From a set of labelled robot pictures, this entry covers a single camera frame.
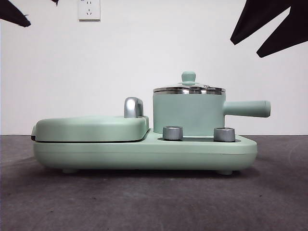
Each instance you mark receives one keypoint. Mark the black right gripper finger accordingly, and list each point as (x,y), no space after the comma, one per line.
(288,33)
(255,19)

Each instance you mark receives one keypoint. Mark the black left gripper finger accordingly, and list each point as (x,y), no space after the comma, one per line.
(55,2)
(12,13)

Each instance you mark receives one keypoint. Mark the glass pot lid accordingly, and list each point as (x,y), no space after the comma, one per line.
(188,77)

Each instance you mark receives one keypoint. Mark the silver control knob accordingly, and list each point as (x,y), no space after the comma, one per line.
(224,134)
(172,132)

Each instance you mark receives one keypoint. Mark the mint green griddle cover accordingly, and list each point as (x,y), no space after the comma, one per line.
(91,128)

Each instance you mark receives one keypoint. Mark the mint green breakfast machine base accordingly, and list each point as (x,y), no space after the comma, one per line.
(144,154)

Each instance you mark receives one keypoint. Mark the white wall socket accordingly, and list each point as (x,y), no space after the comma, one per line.
(88,10)

